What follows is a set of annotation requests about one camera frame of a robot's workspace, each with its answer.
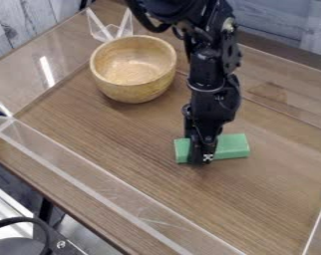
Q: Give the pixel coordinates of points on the light wooden bowl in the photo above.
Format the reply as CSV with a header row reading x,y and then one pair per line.
x,y
134,68

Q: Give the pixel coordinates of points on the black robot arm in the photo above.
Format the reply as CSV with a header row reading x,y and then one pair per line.
x,y
205,24

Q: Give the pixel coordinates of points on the green rectangular block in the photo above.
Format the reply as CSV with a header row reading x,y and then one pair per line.
x,y
233,146

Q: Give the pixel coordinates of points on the black table leg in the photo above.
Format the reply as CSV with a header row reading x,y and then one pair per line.
x,y
46,210

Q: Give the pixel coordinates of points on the clear acrylic tray walls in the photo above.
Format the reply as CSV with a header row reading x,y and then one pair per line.
x,y
99,157

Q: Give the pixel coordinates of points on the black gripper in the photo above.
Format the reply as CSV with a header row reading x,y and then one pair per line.
x,y
214,58

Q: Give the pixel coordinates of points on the black metal base plate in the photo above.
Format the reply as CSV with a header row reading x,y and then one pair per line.
x,y
60,245

